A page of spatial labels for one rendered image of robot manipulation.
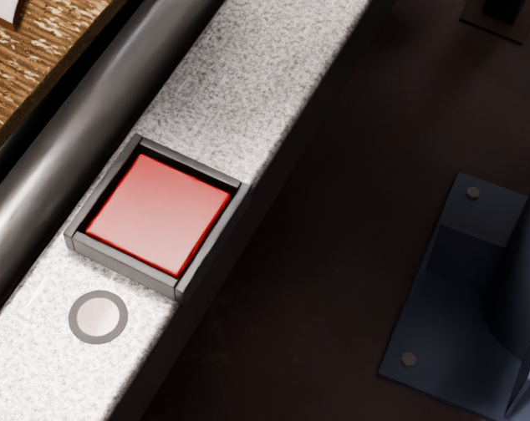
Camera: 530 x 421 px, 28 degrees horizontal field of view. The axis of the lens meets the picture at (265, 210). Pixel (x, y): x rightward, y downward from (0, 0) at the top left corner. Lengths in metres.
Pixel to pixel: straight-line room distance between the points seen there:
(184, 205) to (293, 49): 0.14
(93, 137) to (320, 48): 0.15
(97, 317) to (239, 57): 0.19
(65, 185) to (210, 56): 0.12
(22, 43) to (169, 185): 0.13
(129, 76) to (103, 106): 0.03
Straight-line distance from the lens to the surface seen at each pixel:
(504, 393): 1.56
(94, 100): 0.64
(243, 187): 0.58
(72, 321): 0.57
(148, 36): 0.67
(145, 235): 0.57
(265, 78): 0.65
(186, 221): 0.58
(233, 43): 0.67
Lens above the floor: 1.43
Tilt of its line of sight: 59 degrees down
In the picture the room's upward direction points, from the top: 2 degrees clockwise
